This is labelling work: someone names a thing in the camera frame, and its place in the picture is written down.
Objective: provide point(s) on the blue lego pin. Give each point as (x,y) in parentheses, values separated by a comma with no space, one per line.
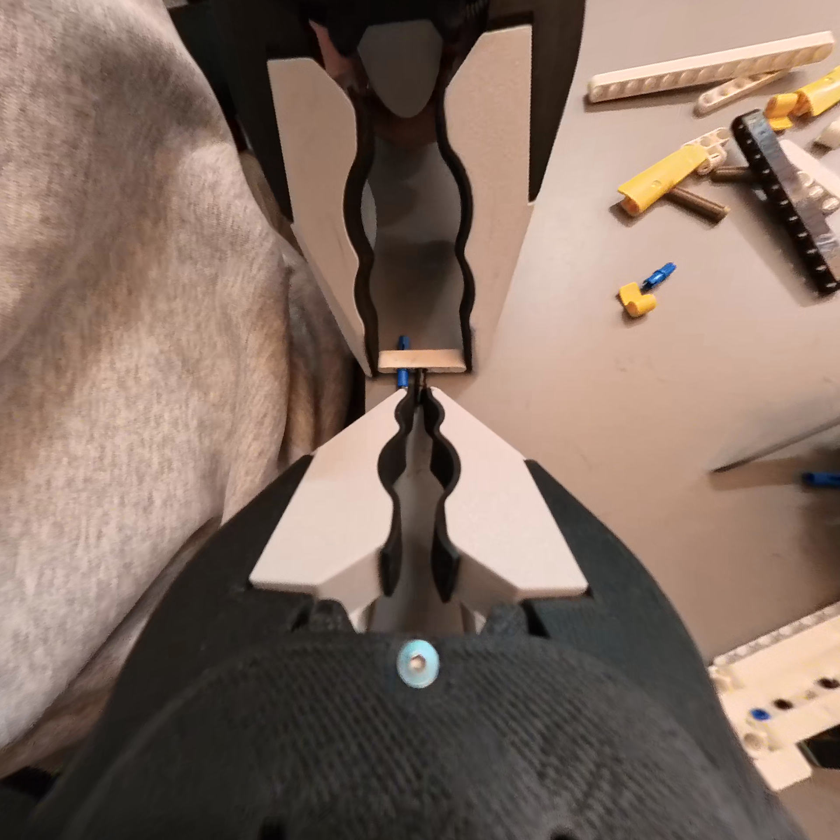
(821,479)
(659,274)
(402,342)

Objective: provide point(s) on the white lego helicopter model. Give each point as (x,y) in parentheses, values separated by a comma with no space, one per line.
(774,676)

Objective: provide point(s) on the long white lego beam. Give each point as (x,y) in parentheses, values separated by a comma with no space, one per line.
(709,65)

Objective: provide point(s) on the person's left hand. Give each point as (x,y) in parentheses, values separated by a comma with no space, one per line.
(338,62)

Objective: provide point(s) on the long black lego beam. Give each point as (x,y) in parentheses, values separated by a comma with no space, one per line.
(781,190)

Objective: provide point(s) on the yellow lego panel black tip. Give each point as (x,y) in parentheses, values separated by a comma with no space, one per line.
(810,98)

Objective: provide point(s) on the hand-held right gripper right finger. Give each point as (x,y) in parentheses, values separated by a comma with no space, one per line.
(518,531)

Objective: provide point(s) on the yellow lego panel white connector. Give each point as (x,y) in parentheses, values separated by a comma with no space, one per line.
(663,174)

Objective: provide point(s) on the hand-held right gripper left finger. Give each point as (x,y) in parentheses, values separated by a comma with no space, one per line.
(321,525)

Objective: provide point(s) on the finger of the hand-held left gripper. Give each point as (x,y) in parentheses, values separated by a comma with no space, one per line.
(315,164)
(499,131)

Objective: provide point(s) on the short white lego beam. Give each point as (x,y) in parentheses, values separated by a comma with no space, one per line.
(433,360)

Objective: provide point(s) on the thin white lego beam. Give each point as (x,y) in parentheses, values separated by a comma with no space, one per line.
(738,90)

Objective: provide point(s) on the brown lego axle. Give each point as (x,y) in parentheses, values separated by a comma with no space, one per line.
(699,202)
(730,174)

